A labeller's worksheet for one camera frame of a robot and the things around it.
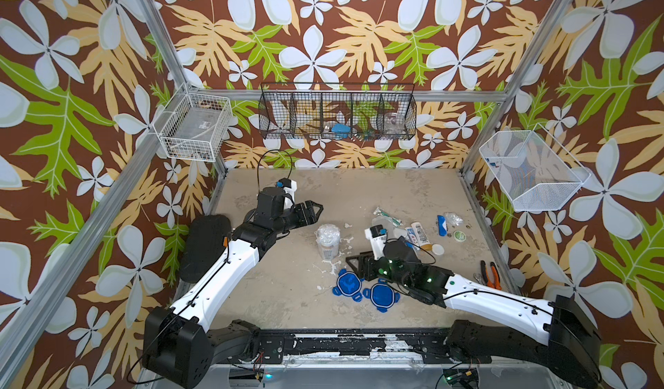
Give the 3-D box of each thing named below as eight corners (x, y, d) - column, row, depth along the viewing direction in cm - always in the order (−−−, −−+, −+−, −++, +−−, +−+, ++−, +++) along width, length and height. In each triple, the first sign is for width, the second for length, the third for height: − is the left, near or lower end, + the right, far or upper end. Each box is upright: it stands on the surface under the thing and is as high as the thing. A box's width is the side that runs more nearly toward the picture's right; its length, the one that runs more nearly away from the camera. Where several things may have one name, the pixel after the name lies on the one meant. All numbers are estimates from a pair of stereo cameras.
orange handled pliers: (485, 287, 89) (488, 285, 87) (479, 262, 94) (482, 259, 93) (498, 289, 88) (502, 287, 86) (492, 264, 94) (495, 261, 92)
